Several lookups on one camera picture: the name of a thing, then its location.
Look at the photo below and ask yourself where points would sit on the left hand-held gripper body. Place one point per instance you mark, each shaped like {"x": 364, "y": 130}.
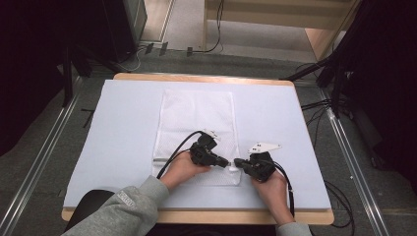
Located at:
{"x": 203, "y": 154}

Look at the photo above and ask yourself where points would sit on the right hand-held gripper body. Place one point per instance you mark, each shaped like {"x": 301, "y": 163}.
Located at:
{"x": 262, "y": 165}

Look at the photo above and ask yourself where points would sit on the white mesh laundry bag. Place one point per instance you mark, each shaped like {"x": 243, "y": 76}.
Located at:
{"x": 196, "y": 111}

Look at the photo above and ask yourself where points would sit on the person's left hand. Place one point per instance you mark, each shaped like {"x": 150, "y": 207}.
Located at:
{"x": 180, "y": 168}

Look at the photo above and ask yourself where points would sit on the person's right hand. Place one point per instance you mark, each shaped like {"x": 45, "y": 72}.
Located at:
{"x": 277, "y": 193}

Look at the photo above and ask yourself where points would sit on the wooden table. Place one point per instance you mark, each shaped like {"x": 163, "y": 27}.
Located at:
{"x": 203, "y": 217}

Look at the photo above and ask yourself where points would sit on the white table mat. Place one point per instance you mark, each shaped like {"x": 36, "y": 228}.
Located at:
{"x": 131, "y": 131}

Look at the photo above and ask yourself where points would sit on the black metal stand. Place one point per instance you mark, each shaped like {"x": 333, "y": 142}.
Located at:
{"x": 334, "y": 82}
{"x": 67, "y": 75}

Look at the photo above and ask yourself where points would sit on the dark cabinet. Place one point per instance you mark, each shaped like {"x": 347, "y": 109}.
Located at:
{"x": 121, "y": 26}

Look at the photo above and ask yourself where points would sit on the metal floor rail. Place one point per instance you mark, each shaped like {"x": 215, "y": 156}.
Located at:
{"x": 354, "y": 164}
{"x": 39, "y": 154}

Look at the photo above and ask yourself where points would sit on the light wooden furniture frame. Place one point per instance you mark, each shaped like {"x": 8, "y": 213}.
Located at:
{"x": 262, "y": 18}

